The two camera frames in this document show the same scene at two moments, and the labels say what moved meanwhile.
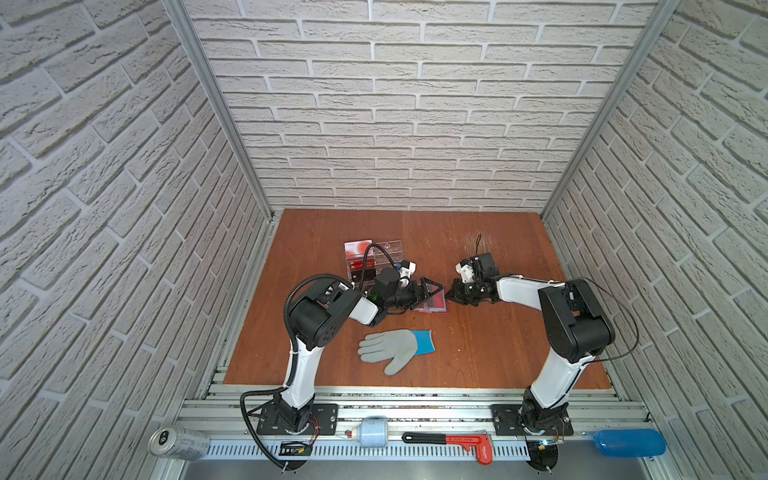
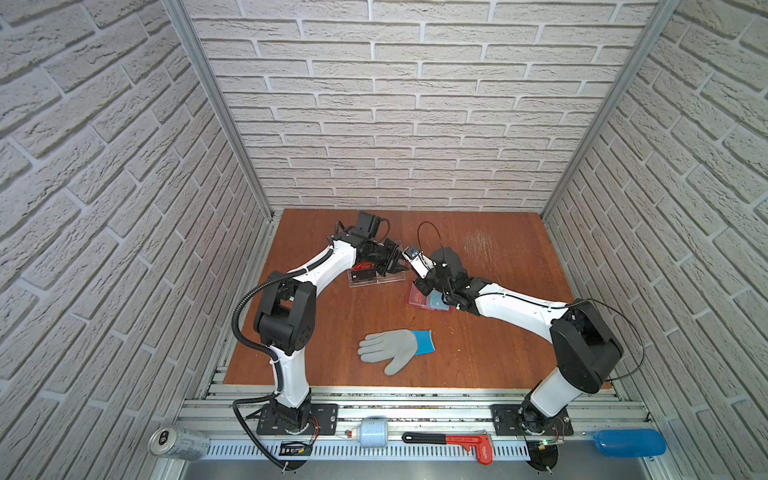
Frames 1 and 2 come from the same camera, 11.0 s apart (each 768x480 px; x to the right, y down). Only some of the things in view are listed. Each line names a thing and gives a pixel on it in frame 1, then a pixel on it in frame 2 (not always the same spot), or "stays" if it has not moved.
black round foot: [543, 454] stays
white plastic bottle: [371, 432] stays
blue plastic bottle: [630, 442] stays
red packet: [437, 302] stays
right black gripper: [454, 292] to [423, 285]
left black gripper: [419, 298] to [394, 264]
